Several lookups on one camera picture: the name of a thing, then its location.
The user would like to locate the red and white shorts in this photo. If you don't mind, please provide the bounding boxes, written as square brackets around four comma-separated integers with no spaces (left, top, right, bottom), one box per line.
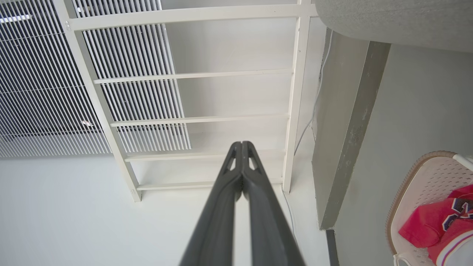
[428,218,473,266]

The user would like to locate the thin grey cable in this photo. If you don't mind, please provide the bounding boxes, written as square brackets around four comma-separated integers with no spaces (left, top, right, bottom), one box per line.
[282,30,334,245]

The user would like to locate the white slatted grille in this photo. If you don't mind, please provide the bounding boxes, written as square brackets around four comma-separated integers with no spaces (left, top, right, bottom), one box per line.
[0,0,192,159]

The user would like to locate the white plastic laundry basket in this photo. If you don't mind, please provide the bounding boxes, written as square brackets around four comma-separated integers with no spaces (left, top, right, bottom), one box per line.
[385,150,473,266]

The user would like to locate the red sports jersey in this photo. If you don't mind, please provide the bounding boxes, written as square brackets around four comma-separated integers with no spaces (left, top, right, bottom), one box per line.
[398,184,473,249]

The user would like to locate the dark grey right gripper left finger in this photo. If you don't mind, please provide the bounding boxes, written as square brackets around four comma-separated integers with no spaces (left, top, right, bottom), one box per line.
[179,141,244,266]

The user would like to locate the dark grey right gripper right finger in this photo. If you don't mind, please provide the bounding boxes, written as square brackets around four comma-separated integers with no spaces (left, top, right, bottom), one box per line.
[241,141,307,266]

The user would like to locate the grey concrete step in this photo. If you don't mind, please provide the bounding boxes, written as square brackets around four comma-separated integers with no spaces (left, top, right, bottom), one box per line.
[311,27,392,231]

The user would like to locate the black baseboard strip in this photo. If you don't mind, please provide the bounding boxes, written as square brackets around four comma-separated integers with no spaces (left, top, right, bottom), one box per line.
[326,229,341,266]

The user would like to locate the grey fabric sofa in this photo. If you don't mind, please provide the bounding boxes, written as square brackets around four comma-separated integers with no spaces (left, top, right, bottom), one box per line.
[314,0,473,54]

